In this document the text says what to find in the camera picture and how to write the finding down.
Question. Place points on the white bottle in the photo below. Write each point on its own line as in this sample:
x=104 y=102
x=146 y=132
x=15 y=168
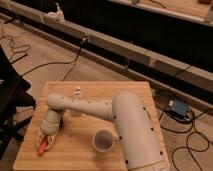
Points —
x=76 y=96

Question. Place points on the blue power box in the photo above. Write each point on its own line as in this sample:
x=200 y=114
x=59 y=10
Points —
x=179 y=108

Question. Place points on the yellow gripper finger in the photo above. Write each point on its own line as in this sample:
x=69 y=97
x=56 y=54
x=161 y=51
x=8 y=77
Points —
x=50 y=140
x=39 y=139

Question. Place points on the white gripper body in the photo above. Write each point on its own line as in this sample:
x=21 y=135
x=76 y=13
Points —
x=51 y=122

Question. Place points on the black chair frame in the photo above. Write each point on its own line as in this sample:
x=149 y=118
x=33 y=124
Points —
x=13 y=94

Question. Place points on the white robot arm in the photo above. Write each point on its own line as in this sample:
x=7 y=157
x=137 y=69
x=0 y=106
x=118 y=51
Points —
x=140 y=146

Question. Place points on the white object on rail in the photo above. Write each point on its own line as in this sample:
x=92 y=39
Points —
x=58 y=15

